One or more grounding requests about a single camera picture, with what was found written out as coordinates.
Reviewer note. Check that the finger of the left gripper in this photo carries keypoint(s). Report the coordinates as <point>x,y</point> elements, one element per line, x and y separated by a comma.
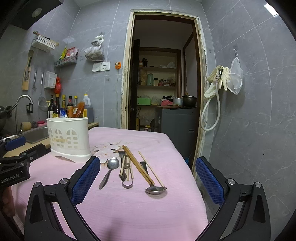
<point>15,143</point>

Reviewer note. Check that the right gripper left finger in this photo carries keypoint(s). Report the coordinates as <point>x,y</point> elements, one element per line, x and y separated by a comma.
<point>41,221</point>

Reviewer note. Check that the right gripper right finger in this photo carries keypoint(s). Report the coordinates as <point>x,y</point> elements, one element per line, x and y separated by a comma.
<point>253,222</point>

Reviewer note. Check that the white plastic utensil holder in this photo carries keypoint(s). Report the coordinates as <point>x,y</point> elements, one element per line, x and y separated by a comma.
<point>69,138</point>

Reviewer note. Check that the small steel spoon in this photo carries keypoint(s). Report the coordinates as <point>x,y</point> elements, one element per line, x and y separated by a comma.
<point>112,164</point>

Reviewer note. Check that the thin bamboo chopstick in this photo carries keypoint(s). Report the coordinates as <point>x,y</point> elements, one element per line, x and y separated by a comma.
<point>152,170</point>

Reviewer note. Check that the thick bamboo chopstick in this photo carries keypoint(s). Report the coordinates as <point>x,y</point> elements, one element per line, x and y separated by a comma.
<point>138,166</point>

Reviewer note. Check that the steel fork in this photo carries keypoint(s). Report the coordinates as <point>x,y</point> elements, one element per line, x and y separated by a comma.
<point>122,174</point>

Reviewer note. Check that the large steel spoon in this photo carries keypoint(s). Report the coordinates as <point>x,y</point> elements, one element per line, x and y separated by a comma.
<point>153,190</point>

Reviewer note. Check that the steel kitchen sink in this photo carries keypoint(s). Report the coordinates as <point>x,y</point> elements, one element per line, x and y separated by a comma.
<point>35,135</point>

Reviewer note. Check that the person left hand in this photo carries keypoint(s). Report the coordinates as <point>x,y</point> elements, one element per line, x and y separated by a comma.
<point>8,202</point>

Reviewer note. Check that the beige loofah sponge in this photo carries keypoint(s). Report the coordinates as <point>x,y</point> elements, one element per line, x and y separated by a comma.
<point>25,126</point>

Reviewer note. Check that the hanging steel strainer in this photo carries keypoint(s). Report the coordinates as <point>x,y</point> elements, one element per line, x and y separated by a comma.
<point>42,103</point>

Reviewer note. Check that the dark soy sauce bottle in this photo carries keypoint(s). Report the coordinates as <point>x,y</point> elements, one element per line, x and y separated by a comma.
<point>57,109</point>

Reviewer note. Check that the yellow-label sauce bottle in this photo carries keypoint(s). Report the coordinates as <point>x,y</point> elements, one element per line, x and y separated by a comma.
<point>63,110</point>

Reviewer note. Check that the hanging steel peeler tool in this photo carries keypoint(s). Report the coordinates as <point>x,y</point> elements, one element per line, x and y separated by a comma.
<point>34,81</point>

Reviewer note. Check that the white tissue box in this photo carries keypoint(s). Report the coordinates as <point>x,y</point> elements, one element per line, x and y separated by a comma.
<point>50,80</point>

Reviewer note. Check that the red plastic bag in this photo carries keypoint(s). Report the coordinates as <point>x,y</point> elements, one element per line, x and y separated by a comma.
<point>58,86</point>

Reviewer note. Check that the large oil jug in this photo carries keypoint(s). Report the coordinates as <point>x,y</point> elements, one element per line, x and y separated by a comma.
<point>88,109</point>

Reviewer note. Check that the pink floral table cloth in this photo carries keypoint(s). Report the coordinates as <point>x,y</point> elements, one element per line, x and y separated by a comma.
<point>123,210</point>

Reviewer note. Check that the plastic bag of dried goods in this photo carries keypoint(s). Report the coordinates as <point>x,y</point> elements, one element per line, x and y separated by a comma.
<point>95,52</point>

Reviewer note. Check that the green box on shelf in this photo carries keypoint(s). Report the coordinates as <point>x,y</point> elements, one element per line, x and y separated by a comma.
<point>143,101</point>

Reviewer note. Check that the black cooking pot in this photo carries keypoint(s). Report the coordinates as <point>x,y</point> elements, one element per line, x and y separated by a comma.
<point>189,101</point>

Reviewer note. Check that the white rubber gloves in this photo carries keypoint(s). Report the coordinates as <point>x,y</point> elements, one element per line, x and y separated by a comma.
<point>218,78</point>

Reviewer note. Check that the hanging clear mesh bag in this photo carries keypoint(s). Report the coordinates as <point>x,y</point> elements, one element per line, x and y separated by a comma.
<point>235,82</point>

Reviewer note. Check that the grey wall shelf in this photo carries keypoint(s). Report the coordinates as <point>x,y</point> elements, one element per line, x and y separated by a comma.
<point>66,61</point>

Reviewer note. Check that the white wall basket rack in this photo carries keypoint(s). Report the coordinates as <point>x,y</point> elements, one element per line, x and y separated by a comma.
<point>43,43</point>

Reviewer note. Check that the white wall switch socket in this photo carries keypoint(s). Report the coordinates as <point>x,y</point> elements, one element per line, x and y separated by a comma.
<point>101,66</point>

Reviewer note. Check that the orange wall hook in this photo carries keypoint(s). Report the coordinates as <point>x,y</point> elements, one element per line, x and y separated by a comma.
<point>118,65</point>

